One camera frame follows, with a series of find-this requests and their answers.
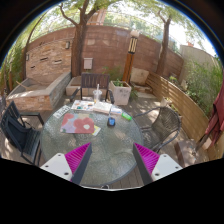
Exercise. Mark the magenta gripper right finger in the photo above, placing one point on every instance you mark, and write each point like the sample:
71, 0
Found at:
153, 166

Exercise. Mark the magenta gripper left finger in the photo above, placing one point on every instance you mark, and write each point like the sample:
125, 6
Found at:
70, 166

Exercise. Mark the black and blue mouse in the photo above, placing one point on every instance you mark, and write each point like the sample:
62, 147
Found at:
111, 122

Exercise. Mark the floral red mouse pad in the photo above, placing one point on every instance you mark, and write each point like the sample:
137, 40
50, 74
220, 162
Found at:
77, 124

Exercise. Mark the yellow paper sheet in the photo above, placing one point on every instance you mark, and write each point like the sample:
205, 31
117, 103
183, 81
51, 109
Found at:
96, 130

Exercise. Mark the wicker chair at right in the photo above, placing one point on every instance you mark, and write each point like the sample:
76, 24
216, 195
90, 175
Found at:
163, 130

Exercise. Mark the black chair at left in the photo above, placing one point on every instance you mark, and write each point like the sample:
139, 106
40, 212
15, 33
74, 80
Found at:
25, 139

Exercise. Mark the round glass patio table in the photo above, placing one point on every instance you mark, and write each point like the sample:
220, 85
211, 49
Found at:
112, 147

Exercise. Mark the white patterned card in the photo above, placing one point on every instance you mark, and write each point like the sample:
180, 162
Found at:
60, 112

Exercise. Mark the green bottle lying down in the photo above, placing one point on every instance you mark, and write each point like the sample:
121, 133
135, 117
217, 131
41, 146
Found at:
126, 116

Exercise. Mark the wooden slat fence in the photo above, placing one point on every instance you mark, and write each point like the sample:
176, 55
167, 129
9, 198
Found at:
194, 121

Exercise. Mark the stack of white books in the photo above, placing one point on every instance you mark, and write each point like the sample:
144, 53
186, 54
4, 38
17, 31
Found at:
102, 107

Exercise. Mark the clear plastic cup with straw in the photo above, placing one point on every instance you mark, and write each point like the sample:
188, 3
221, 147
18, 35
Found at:
97, 95

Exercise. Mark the stone raised planter bed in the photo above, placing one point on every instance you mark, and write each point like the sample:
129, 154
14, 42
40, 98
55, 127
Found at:
42, 99

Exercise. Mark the white square planter box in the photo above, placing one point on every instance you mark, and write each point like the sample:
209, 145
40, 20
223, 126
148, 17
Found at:
121, 92

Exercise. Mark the dark wooden slat chair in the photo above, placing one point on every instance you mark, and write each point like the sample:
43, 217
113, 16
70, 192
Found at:
94, 80

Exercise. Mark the tree trunk at right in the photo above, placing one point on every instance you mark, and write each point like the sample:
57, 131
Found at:
164, 45

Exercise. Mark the tree trunk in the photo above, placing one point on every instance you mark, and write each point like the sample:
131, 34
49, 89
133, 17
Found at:
164, 45
86, 10

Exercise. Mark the tree trunk at centre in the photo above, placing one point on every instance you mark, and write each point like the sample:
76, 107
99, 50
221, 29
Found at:
86, 10

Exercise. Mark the grey wall utility box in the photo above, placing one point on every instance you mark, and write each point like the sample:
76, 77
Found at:
88, 63

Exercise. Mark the wooden garden lamp post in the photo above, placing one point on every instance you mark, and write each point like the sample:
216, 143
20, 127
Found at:
130, 55

